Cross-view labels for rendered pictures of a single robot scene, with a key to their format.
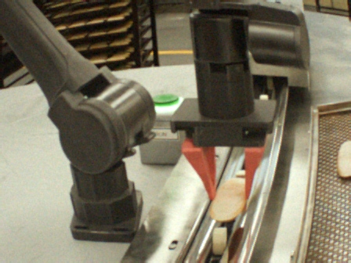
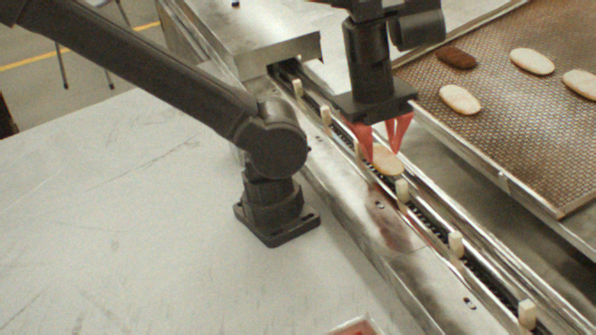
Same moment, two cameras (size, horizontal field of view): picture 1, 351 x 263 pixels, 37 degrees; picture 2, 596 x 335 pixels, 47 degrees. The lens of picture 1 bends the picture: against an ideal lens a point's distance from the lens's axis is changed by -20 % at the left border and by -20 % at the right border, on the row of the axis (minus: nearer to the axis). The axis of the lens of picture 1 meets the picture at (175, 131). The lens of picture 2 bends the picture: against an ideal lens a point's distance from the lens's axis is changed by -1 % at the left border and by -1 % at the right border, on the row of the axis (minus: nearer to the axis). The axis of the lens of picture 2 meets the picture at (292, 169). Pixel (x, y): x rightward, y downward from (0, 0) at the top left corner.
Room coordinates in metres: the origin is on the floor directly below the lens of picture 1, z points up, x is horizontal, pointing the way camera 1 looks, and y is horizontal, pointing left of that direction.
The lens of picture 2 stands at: (-0.10, 0.47, 1.38)
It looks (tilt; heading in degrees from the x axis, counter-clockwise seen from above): 30 degrees down; 331
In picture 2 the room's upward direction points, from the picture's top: 12 degrees counter-clockwise
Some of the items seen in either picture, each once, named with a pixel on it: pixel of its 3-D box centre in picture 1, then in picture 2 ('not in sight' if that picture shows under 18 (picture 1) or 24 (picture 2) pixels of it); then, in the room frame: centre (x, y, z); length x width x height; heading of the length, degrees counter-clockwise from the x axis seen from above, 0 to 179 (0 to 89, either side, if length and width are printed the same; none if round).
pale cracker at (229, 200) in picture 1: (230, 196); (381, 157); (0.58, -0.05, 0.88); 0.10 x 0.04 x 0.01; 165
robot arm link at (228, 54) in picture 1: (225, 35); (370, 37); (0.58, -0.06, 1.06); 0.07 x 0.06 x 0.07; 64
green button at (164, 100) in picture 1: (165, 103); not in sight; (0.85, 0.01, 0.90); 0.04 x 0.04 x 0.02
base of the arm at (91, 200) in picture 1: (101, 192); (270, 195); (0.66, 0.10, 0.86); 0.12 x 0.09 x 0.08; 176
